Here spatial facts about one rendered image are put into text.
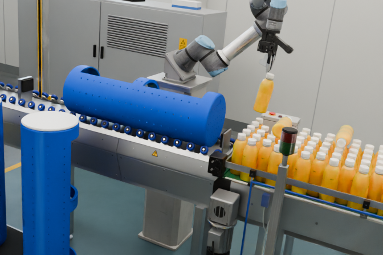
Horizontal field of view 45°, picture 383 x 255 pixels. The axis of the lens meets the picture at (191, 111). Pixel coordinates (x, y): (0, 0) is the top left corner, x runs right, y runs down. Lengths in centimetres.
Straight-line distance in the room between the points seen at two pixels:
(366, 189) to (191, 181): 86
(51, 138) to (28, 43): 299
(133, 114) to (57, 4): 263
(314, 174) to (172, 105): 76
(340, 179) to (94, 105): 132
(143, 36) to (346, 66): 207
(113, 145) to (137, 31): 194
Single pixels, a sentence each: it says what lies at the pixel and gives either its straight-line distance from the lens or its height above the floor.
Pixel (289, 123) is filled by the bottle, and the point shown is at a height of 115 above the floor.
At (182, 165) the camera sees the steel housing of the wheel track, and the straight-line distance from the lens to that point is 240.
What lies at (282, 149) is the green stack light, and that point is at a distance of 190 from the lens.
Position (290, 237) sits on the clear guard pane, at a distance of 219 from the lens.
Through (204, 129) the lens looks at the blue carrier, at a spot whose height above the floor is 109.
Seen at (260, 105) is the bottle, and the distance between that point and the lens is 237.
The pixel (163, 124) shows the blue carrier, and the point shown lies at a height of 106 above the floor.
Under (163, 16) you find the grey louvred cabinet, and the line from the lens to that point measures 417.
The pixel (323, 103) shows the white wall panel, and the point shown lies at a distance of 509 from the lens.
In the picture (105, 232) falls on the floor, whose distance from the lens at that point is 342.
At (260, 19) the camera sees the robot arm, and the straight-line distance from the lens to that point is 278.
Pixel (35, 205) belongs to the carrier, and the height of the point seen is 62.
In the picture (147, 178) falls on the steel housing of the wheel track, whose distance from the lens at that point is 258.
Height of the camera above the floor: 186
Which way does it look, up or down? 18 degrees down
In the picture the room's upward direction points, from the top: 6 degrees clockwise
